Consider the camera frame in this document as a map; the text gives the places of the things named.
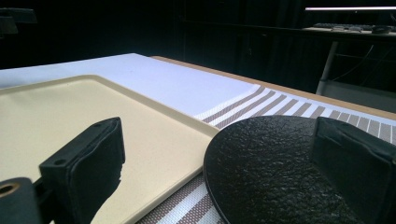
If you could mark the beige plastic tray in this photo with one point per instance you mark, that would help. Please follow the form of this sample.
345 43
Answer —
93 102

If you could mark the monitor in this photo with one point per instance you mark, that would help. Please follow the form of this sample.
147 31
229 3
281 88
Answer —
350 14

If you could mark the dark stand equipment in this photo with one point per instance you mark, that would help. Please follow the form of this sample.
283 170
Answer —
14 20

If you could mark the black textured plate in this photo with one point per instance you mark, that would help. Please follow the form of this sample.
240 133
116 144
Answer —
264 174

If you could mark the background desk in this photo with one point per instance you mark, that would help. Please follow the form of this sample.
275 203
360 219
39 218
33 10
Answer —
358 62

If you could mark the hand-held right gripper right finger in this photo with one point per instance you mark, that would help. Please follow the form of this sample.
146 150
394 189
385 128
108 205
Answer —
351 165

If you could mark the computer mouse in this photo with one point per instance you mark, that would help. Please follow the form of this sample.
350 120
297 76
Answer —
381 29

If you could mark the white striped placemat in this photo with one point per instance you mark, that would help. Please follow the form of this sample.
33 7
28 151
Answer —
174 81

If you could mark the keyboard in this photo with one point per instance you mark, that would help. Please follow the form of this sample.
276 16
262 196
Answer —
342 26

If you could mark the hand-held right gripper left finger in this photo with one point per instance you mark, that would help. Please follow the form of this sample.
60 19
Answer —
90 165

